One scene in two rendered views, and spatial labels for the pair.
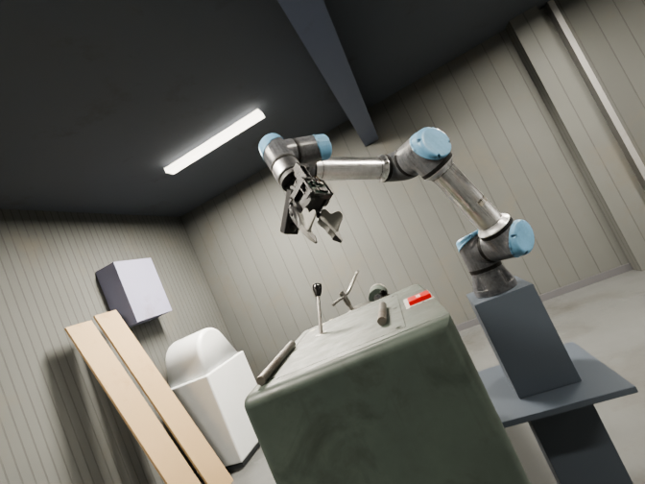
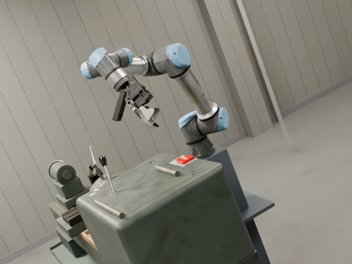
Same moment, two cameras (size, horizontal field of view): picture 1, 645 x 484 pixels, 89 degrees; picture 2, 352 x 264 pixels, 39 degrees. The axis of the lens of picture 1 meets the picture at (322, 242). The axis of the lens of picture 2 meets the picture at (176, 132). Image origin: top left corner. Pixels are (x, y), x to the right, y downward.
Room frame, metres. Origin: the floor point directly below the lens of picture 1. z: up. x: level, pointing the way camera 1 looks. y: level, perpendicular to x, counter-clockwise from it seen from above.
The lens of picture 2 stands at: (-0.79, 0.90, 1.88)
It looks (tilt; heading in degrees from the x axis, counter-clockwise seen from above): 14 degrees down; 327
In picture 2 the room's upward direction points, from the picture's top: 22 degrees counter-clockwise
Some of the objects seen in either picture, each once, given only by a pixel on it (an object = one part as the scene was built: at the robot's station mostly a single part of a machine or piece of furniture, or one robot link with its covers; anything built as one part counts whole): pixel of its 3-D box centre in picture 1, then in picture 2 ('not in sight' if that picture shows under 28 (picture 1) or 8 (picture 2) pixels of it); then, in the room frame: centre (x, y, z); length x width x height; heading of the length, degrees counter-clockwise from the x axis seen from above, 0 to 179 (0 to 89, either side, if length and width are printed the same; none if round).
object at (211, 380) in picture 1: (215, 392); not in sight; (3.72, 1.77, 0.69); 0.70 x 0.63 x 1.38; 165
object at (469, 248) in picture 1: (477, 248); (192, 125); (1.26, -0.52, 1.27); 0.13 x 0.12 x 0.14; 25
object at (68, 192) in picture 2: (382, 303); (66, 181); (2.56, -0.22, 1.01); 0.30 x 0.20 x 0.29; 171
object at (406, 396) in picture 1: (380, 388); (158, 221); (0.97, 0.02, 1.06); 0.59 x 0.48 x 0.39; 171
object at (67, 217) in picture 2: not in sight; (97, 202); (1.96, -0.14, 0.95); 0.43 x 0.18 x 0.04; 81
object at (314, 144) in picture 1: (308, 152); (116, 60); (0.93, -0.07, 1.76); 0.11 x 0.11 x 0.08; 25
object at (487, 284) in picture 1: (489, 277); (199, 145); (1.26, -0.52, 1.15); 0.15 x 0.15 x 0.10
